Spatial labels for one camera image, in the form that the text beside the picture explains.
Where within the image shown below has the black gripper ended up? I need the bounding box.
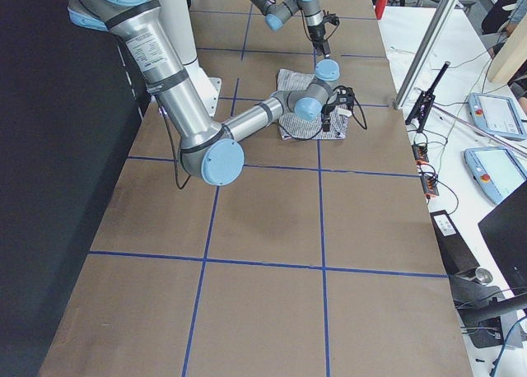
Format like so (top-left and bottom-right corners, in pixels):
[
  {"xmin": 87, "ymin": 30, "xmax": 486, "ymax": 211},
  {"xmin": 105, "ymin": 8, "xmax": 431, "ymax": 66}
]
[
  {"xmin": 308, "ymin": 10, "xmax": 340, "ymax": 58},
  {"xmin": 322, "ymin": 86, "xmax": 355, "ymax": 132}
]

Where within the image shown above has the navy white striped polo shirt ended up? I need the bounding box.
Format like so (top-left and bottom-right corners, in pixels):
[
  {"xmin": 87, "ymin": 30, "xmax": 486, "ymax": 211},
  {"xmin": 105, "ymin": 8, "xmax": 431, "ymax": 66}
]
[{"xmin": 277, "ymin": 68, "xmax": 353, "ymax": 140}]

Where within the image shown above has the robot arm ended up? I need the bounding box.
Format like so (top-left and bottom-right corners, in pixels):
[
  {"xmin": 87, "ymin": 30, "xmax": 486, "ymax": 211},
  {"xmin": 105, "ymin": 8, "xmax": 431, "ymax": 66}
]
[
  {"xmin": 68, "ymin": 0, "xmax": 340, "ymax": 186},
  {"xmin": 250, "ymin": 0, "xmax": 340, "ymax": 58}
]

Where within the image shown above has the grey orange usb hub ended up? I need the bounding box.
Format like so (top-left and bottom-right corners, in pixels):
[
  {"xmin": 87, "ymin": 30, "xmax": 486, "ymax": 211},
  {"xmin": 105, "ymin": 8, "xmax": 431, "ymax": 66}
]
[
  {"xmin": 421, "ymin": 172, "xmax": 439, "ymax": 199},
  {"xmin": 412, "ymin": 143, "xmax": 429, "ymax": 165}
]

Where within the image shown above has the brown table mat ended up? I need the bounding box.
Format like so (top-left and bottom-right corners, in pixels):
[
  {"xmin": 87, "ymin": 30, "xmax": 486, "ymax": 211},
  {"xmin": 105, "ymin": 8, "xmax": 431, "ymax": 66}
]
[{"xmin": 40, "ymin": 0, "xmax": 472, "ymax": 376}]

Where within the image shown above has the blue teach pendant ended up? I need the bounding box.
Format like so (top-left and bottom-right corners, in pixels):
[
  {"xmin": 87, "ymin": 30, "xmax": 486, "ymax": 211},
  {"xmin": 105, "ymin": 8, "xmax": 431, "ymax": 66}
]
[
  {"xmin": 464, "ymin": 147, "xmax": 526, "ymax": 204},
  {"xmin": 468, "ymin": 93, "xmax": 526, "ymax": 142}
]

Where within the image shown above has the black box with label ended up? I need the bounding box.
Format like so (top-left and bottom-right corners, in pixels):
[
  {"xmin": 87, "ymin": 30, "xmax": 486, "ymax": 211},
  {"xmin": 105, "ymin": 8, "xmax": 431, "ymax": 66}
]
[{"xmin": 430, "ymin": 210, "xmax": 479, "ymax": 275}]

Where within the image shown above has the black monitor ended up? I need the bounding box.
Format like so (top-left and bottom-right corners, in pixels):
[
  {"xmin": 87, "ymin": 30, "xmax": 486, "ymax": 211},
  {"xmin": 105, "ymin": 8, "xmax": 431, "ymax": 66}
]
[{"xmin": 478, "ymin": 183, "xmax": 527, "ymax": 287}]

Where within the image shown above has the black camera stand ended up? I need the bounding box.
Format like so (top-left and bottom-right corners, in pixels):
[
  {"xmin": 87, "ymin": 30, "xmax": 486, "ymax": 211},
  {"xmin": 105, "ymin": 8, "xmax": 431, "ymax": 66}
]
[{"xmin": 405, "ymin": 61, "xmax": 450, "ymax": 133}]

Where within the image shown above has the aluminium frame post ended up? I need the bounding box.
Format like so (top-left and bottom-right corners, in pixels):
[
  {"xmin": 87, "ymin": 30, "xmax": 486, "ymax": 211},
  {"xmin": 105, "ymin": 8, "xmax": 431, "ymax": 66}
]
[{"xmin": 394, "ymin": 0, "xmax": 459, "ymax": 109}]

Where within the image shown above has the black usb cable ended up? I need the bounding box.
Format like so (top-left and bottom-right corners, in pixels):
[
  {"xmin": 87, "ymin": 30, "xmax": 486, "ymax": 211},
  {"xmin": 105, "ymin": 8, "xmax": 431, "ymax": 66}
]
[{"xmin": 156, "ymin": 100, "xmax": 193, "ymax": 190}]

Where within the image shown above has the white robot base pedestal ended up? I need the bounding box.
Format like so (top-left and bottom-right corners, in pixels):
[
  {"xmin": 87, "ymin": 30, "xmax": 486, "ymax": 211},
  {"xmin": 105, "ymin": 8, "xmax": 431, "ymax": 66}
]
[{"xmin": 160, "ymin": 0, "xmax": 222, "ymax": 118}]

